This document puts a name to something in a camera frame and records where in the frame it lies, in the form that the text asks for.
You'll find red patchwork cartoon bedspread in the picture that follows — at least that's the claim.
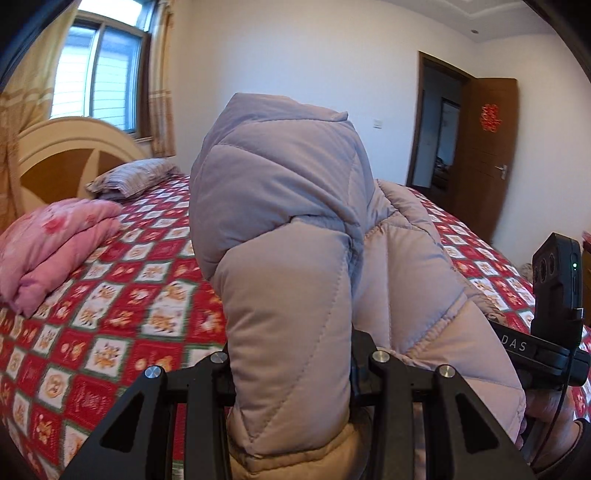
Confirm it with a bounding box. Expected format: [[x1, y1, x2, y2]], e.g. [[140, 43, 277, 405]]
[[0, 174, 591, 480]]

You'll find beige patterned left curtain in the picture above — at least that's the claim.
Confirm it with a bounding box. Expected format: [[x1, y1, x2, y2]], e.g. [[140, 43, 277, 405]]
[[1, 1, 79, 230]]

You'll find striped grey pillow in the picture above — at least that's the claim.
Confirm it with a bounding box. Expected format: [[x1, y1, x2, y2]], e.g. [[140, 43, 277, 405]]
[[85, 158, 180, 201]]

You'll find folded pink floral quilt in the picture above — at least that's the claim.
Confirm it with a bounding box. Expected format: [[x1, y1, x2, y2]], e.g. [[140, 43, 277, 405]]
[[1, 198, 123, 317]]

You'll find lilac quilted puffer jacket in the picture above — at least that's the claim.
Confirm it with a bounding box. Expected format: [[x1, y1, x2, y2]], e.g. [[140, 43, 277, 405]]
[[188, 93, 526, 479]]

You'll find person's right hand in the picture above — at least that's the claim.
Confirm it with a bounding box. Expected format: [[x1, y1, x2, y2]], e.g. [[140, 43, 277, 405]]
[[525, 390, 581, 469]]

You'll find brown wooden door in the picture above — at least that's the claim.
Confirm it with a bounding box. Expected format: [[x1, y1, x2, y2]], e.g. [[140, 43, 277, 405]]
[[449, 78, 519, 242]]

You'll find dark wooden door frame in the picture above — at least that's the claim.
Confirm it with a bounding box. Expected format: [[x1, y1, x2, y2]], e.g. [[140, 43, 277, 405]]
[[406, 52, 474, 200]]

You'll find window with metal frame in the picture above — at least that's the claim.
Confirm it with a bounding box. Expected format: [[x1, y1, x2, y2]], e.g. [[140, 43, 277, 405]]
[[50, 1, 155, 137]]

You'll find cream and wood headboard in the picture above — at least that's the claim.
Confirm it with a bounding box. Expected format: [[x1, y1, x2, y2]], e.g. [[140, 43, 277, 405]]
[[18, 117, 148, 213]]

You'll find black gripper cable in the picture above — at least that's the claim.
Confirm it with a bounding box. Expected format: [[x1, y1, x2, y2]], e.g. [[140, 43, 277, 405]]
[[526, 313, 585, 469]]

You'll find clothes pile on floor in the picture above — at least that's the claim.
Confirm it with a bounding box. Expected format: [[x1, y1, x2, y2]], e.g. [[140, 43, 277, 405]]
[[518, 263, 533, 282]]

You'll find beige patterned right curtain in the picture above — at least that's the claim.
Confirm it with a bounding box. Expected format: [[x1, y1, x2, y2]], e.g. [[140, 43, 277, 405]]
[[148, 1, 176, 157]]

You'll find silver door handle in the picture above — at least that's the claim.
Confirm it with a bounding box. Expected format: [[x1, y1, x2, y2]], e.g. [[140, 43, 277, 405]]
[[495, 164, 508, 180]]

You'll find beige patterned curtain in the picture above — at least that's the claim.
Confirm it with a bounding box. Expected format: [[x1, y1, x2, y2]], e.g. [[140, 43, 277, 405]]
[[148, 1, 176, 157], [1, 1, 79, 230]]

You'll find red double happiness decoration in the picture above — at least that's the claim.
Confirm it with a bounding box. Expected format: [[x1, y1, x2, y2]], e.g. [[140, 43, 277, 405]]
[[480, 103, 502, 133]]

